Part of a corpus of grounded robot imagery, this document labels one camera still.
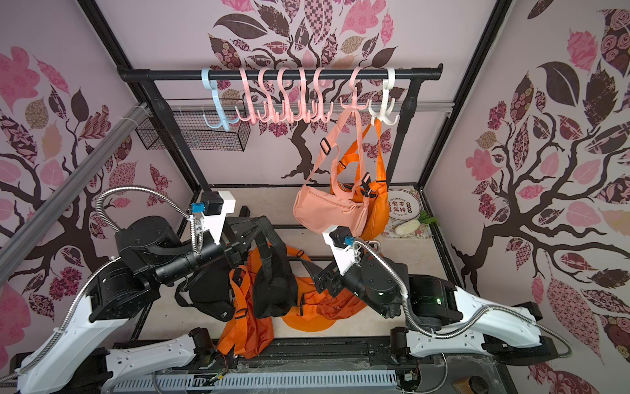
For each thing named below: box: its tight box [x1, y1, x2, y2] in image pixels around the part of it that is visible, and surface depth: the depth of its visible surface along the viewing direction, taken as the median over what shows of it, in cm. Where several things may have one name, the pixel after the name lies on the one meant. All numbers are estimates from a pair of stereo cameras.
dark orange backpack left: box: [216, 247, 274, 360], surface depth 77 cm
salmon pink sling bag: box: [293, 108, 370, 237], surface depth 81 cm
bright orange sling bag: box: [329, 119, 390, 242], surface depth 71 cm
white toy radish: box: [394, 219, 421, 236], surface depth 103 cm
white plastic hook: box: [369, 67, 401, 126], surface depth 53 cm
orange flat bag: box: [282, 246, 338, 333], surface depth 79 cm
